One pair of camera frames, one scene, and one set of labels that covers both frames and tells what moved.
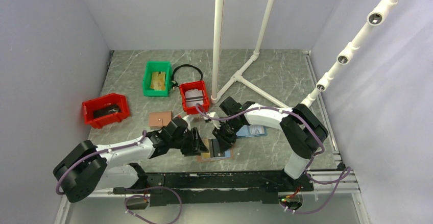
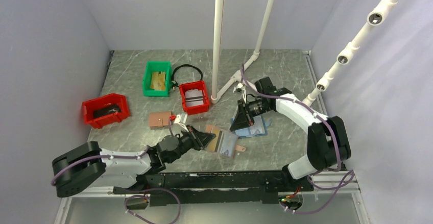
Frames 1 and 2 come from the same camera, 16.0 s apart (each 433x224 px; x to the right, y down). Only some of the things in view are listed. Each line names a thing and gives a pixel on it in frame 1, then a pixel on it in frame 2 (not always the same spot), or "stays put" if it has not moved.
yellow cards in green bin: [158, 81] stays put
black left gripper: [196, 146] -> [203, 138]
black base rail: [167, 189] stays put
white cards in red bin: [193, 96] stays put
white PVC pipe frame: [219, 6] stays put
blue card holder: [251, 130] stays put
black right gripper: [223, 138] -> [242, 119]
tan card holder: [206, 156] -> [212, 145]
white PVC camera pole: [376, 17] stays put
